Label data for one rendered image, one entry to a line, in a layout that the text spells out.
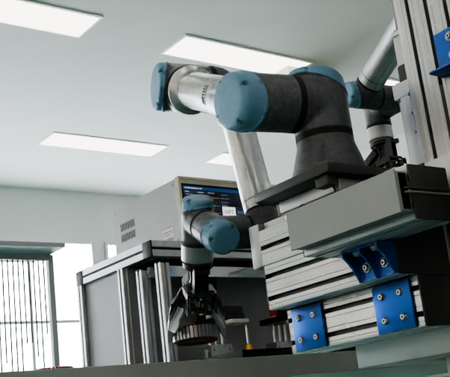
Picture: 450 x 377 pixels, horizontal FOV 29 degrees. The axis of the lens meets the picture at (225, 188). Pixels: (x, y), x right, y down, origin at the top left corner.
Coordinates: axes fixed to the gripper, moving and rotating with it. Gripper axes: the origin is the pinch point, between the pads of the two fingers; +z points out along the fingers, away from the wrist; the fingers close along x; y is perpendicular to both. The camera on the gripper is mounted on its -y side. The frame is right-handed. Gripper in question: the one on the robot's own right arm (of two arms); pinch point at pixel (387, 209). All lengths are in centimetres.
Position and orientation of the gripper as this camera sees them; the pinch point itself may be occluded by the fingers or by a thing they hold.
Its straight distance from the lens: 257.4
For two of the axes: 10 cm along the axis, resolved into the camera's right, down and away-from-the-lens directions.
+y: 5.7, -2.8, -7.7
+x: 8.1, 0.6, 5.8
